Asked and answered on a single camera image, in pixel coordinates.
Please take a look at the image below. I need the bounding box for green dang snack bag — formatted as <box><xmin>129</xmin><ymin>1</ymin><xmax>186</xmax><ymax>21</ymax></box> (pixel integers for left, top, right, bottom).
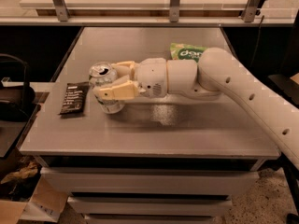
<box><xmin>170</xmin><ymin>43</ymin><xmax>206</xmax><ymax>63</ymax></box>

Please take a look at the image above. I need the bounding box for middle metal shelf bracket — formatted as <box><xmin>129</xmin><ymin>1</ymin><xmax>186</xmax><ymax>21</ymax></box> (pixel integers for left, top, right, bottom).
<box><xmin>169</xmin><ymin>0</ymin><xmax>180</xmax><ymax>22</ymax></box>

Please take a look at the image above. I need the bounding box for white 7up soda can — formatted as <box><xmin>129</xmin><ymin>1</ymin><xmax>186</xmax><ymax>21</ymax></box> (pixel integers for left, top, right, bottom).
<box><xmin>89</xmin><ymin>62</ymin><xmax>124</xmax><ymax>114</ymax></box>

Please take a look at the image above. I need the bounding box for black chair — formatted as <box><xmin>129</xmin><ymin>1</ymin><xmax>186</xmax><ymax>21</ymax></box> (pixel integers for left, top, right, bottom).
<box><xmin>0</xmin><ymin>53</ymin><xmax>38</xmax><ymax>158</ymax></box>

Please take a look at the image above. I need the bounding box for left metal shelf bracket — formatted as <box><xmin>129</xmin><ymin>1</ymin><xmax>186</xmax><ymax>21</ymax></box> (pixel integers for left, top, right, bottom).
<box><xmin>52</xmin><ymin>0</ymin><xmax>69</xmax><ymax>21</ymax></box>

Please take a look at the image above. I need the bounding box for black snack bar wrapper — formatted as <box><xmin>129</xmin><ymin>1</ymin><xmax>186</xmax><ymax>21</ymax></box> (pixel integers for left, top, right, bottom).
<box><xmin>60</xmin><ymin>82</ymin><xmax>90</xmax><ymax>115</ymax></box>

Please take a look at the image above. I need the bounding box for metal shelf bracket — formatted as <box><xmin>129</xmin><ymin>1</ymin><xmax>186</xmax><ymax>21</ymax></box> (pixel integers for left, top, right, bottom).
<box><xmin>169</xmin><ymin>0</ymin><xmax>180</xmax><ymax>22</ymax></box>
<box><xmin>241</xmin><ymin>0</ymin><xmax>261</xmax><ymax>22</ymax></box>
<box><xmin>52</xmin><ymin>0</ymin><xmax>69</xmax><ymax>21</ymax></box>

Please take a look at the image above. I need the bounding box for cardboard box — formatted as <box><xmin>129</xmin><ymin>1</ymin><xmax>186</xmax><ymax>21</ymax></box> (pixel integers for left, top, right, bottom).
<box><xmin>0</xmin><ymin>177</ymin><xmax>67</xmax><ymax>224</ymax></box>

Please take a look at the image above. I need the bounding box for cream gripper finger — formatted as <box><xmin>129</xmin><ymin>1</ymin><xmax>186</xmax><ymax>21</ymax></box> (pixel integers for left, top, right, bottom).
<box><xmin>93</xmin><ymin>80</ymin><xmax>139</xmax><ymax>101</ymax></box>
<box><xmin>112</xmin><ymin>61</ymin><xmax>135</xmax><ymax>78</ymax></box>

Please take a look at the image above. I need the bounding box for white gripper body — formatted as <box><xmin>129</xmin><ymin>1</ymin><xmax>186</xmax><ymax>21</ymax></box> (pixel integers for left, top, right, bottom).
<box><xmin>135</xmin><ymin>58</ymin><xmax>167</xmax><ymax>98</ymax></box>

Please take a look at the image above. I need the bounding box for grey drawer cabinet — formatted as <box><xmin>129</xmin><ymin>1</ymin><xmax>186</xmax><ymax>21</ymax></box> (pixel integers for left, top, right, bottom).
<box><xmin>21</xmin><ymin>28</ymin><xmax>278</xmax><ymax>224</ymax></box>

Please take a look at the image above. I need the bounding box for right metal shelf bracket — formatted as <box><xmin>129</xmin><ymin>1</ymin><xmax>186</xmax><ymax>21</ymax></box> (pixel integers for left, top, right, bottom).
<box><xmin>241</xmin><ymin>0</ymin><xmax>261</xmax><ymax>22</ymax></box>

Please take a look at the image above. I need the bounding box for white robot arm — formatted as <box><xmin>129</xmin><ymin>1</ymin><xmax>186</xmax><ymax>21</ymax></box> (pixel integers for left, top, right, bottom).
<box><xmin>93</xmin><ymin>48</ymin><xmax>299</xmax><ymax>168</ymax></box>

